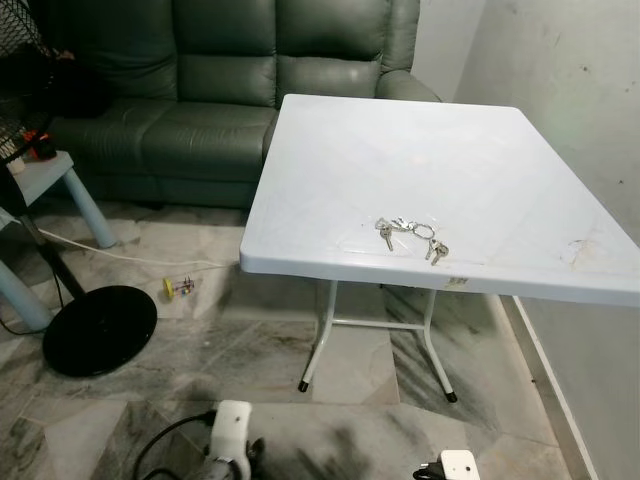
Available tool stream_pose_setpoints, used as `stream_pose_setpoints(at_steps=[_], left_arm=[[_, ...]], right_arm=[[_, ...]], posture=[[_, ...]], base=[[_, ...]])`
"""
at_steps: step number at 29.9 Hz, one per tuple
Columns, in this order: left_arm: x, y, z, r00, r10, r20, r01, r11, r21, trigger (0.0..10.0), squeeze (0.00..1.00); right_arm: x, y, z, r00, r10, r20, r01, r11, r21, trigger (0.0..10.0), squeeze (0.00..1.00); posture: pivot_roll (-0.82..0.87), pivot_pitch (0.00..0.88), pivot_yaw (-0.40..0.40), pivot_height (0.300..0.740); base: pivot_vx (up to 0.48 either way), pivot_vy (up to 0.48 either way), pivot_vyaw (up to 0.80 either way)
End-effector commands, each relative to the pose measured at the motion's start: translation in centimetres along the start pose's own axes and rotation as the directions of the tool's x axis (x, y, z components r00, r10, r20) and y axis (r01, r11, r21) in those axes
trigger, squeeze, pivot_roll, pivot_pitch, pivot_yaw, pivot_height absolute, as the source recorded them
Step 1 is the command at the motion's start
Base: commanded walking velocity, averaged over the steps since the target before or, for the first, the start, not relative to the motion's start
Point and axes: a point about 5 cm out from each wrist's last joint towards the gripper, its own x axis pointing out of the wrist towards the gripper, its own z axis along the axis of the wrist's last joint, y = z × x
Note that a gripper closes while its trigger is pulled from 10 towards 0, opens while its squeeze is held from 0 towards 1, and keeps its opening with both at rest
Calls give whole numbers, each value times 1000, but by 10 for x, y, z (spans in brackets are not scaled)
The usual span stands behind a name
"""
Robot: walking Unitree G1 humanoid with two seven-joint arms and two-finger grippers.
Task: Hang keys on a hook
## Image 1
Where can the black bag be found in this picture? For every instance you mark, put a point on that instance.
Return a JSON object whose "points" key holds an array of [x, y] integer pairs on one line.
{"points": [[75, 85]]}

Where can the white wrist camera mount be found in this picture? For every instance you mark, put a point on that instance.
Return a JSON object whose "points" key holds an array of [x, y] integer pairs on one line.
{"points": [[460, 466], [232, 425]]}

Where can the black standing fan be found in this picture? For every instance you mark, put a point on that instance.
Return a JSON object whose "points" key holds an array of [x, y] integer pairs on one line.
{"points": [[100, 330]]}

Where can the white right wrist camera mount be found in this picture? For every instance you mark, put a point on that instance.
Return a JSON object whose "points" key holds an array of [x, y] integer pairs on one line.
{"points": [[460, 466]]}

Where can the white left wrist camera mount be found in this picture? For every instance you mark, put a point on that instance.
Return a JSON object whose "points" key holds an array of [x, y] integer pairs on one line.
{"points": [[232, 425]]}

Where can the green leather sofa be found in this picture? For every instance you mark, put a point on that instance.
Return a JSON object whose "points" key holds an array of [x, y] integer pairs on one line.
{"points": [[220, 130]]}

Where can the small pale blue side table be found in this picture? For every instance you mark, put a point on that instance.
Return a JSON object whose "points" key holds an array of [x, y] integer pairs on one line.
{"points": [[45, 175]]}

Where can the white plastic folding table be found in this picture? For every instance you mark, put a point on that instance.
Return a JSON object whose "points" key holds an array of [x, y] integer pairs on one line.
{"points": [[420, 160]]}

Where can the small colourful toy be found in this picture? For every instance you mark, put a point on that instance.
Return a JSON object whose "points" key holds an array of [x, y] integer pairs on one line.
{"points": [[180, 289]]}

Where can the small red and black object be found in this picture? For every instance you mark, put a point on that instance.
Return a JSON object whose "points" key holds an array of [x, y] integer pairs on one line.
{"points": [[40, 148]]}

